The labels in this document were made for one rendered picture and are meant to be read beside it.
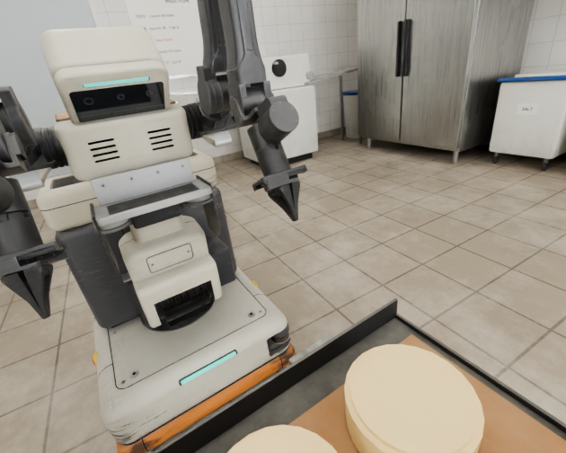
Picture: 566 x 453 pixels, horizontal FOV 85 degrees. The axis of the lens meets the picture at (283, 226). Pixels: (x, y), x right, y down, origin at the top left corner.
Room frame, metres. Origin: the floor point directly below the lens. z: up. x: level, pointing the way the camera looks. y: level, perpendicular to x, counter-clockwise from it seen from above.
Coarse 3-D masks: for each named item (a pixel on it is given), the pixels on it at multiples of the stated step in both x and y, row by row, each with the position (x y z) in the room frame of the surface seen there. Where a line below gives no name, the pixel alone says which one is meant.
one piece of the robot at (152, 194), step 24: (144, 168) 0.72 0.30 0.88; (168, 168) 0.75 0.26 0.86; (96, 192) 0.67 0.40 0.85; (120, 192) 0.69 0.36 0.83; (144, 192) 0.71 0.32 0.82; (168, 192) 0.71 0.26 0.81; (192, 192) 0.68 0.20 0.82; (96, 216) 0.61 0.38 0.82; (120, 216) 0.61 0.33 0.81; (144, 216) 0.72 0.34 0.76; (168, 216) 0.74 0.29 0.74; (216, 216) 0.72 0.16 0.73
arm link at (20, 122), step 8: (0, 88) 0.58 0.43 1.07; (8, 88) 0.58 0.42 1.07; (0, 96) 0.57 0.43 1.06; (8, 96) 0.57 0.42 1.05; (8, 104) 0.57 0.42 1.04; (16, 104) 0.58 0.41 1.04; (8, 112) 0.56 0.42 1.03; (16, 112) 0.57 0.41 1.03; (24, 112) 0.62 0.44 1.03; (16, 120) 0.56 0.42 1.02; (24, 120) 0.58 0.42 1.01; (16, 128) 0.56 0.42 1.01; (24, 128) 0.56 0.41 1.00; (24, 136) 0.56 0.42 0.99; (32, 136) 0.59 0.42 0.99; (24, 144) 0.57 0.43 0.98; (32, 144) 0.58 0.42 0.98
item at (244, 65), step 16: (224, 0) 0.65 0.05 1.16; (240, 0) 0.64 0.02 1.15; (224, 16) 0.66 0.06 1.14; (240, 16) 0.64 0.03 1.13; (224, 32) 0.67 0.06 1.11; (240, 32) 0.64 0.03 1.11; (240, 48) 0.64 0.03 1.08; (256, 48) 0.65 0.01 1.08; (240, 64) 0.63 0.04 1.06; (256, 64) 0.65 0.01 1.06; (240, 80) 0.63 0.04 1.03; (256, 80) 0.65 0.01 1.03; (240, 96) 0.63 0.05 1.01; (256, 96) 0.65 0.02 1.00
